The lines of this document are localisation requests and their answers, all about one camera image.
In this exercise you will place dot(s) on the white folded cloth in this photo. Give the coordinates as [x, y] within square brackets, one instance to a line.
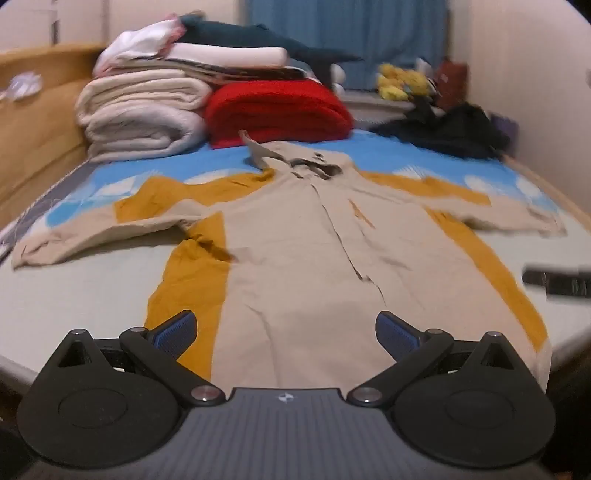
[231, 55]

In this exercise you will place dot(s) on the dark teal shark plush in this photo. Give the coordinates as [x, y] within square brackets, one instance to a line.
[240, 34]

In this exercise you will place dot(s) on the white and pink clothes pile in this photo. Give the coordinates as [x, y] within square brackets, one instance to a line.
[134, 41]

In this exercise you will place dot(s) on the blue curtain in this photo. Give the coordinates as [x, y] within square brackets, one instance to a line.
[369, 27]

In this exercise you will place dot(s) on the white folded comforter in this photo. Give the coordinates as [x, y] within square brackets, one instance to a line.
[138, 124]

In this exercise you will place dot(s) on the blue printed bed sheet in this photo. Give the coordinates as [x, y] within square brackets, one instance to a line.
[92, 295]

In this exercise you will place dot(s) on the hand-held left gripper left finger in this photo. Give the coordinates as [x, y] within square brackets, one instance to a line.
[178, 330]

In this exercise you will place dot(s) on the dark red plush toy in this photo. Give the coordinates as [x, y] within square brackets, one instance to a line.
[453, 81]

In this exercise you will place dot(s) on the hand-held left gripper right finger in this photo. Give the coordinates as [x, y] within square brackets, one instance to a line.
[395, 333]

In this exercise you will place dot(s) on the white crumpled plastic bag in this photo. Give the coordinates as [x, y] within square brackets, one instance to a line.
[23, 85]

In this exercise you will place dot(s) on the yellow plush toy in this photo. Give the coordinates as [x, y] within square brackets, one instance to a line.
[391, 83]
[419, 81]

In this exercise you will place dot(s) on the red folded blanket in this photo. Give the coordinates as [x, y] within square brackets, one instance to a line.
[277, 110]

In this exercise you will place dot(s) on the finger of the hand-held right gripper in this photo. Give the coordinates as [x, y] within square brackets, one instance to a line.
[561, 281]

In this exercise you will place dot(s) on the beige and mustard jacket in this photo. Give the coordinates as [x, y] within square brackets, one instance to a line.
[300, 258]

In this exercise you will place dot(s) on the dark clothes pile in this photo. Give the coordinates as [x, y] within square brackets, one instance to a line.
[452, 129]

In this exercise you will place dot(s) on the wooden bed headboard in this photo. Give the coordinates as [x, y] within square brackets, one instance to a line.
[37, 129]

